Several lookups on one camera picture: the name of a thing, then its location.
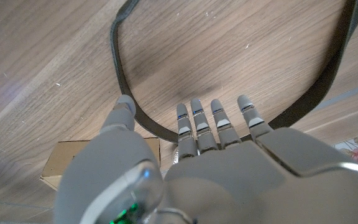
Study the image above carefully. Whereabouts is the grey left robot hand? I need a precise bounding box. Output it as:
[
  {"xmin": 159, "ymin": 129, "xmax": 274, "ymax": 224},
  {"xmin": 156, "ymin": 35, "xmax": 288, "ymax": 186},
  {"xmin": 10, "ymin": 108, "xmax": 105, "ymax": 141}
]
[{"xmin": 53, "ymin": 94, "xmax": 358, "ymax": 224}]

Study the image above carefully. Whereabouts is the dark leather belt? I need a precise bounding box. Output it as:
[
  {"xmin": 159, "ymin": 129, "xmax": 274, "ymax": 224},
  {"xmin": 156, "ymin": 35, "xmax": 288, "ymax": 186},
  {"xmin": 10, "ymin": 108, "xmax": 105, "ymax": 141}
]
[{"xmin": 109, "ymin": 0, "xmax": 358, "ymax": 144}]

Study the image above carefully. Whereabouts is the brown cardboard box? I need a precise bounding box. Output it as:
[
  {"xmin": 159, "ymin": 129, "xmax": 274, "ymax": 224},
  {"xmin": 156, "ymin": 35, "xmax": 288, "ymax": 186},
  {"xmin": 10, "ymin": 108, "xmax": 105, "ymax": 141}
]
[{"xmin": 40, "ymin": 138, "xmax": 161, "ymax": 191}]

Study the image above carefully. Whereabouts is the grey tape table marking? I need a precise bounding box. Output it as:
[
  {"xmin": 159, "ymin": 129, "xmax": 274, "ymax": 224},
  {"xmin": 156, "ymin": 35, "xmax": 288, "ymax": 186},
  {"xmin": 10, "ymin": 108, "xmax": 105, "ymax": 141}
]
[{"xmin": 314, "ymin": 80, "xmax": 358, "ymax": 110}]

